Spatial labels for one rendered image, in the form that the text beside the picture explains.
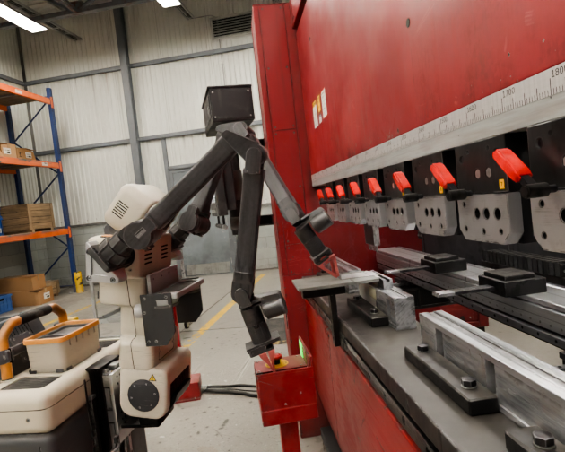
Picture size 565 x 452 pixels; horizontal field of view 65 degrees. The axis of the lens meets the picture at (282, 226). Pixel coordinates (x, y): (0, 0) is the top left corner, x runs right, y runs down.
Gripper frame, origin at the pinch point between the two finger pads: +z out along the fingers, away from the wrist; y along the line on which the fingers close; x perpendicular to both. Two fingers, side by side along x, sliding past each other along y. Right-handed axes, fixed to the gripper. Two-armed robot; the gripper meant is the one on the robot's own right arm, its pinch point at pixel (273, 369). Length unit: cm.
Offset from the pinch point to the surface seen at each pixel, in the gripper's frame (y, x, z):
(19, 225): -332, 712, -145
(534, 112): 44, -72, -46
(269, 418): -5.9, -4.8, 10.8
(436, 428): 22, -56, -1
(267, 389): -3.5, -4.6, 3.0
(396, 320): 37.6, -5.9, -1.0
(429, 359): 32.3, -36.2, -2.3
